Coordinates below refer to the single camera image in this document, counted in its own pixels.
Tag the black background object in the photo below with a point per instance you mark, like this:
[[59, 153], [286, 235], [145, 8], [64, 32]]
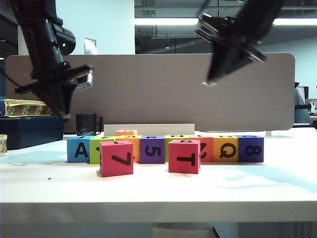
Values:
[[315, 125]]

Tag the beige woven container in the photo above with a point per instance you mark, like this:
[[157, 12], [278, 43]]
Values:
[[3, 146]]

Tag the ceiling light strip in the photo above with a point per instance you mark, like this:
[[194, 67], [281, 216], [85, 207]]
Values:
[[168, 21]]

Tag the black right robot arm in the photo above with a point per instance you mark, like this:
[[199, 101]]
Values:
[[257, 17]]

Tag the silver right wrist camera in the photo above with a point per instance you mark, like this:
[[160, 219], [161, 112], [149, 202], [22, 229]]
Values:
[[204, 24]]

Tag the green letter block E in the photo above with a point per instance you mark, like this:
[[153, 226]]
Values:
[[94, 153]]

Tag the dark blue case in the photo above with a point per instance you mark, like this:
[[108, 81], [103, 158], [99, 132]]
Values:
[[32, 131]]

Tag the brown desk divider panel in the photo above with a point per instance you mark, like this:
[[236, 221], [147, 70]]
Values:
[[148, 91]]

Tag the coral letter block I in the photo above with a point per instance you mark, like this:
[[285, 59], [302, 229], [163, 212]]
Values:
[[206, 152]]

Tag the purple letter block R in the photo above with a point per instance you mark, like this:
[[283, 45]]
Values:
[[151, 151]]

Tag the grey vented cabinet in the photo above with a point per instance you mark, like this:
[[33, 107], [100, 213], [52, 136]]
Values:
[[272, 230]]

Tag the red letter block B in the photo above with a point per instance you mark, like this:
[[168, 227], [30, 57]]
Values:
[[183, 158]]

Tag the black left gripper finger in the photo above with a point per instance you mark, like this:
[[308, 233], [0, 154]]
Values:
[[54, 99], [67, 99]]

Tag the yellow letter block A E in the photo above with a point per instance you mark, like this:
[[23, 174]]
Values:
[[136, 151]]

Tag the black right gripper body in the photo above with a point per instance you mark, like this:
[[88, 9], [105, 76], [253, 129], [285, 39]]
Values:
[[230, 34]]

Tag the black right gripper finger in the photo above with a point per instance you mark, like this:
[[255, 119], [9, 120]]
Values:
[[219, 62], [236, 62]]

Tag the purple letter block G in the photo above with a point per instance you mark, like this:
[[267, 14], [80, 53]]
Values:
[[251, 151]]

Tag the blue foam letter block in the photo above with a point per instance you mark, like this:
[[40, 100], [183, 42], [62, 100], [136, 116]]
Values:
[[79, 151]]

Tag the orange letter block D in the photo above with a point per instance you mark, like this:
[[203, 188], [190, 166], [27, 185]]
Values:
[[126, 132]]

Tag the black mug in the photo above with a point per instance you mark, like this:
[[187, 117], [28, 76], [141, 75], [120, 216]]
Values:
[[85, 124]]

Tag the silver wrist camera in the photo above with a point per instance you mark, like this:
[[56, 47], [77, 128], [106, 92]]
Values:
[[204, 24], [86, 77]]

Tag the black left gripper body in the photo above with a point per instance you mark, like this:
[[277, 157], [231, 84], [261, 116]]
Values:
[[54, 77]]

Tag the green letter block N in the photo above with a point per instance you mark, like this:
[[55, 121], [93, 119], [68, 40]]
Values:
[[177, 137]]

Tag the white divider foot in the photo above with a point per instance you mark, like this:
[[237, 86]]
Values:
[[268, 134]]

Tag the red letter block L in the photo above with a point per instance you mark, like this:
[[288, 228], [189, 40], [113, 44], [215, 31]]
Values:
[[116, 160]]

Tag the yellow letter block N Q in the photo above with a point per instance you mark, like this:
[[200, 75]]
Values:
[[226, 151]]

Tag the red LED ceiling sign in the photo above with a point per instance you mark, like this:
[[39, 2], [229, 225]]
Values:
[[201, 41]]

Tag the gold decorated box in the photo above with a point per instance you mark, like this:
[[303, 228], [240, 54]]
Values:
[[24, 107]]

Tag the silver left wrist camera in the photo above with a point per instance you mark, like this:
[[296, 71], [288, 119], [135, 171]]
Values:
[[86, 77]]

